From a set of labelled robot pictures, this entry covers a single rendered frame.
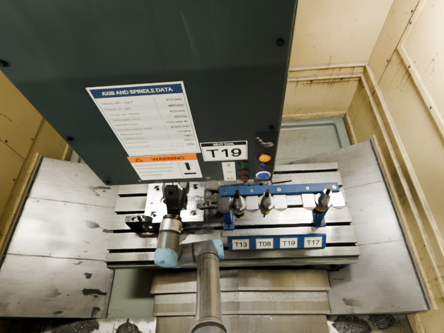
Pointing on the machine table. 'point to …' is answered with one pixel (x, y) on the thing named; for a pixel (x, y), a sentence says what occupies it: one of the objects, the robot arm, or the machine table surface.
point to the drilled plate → (182, 210)
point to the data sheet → (148, 117)
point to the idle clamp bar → (245, 184)
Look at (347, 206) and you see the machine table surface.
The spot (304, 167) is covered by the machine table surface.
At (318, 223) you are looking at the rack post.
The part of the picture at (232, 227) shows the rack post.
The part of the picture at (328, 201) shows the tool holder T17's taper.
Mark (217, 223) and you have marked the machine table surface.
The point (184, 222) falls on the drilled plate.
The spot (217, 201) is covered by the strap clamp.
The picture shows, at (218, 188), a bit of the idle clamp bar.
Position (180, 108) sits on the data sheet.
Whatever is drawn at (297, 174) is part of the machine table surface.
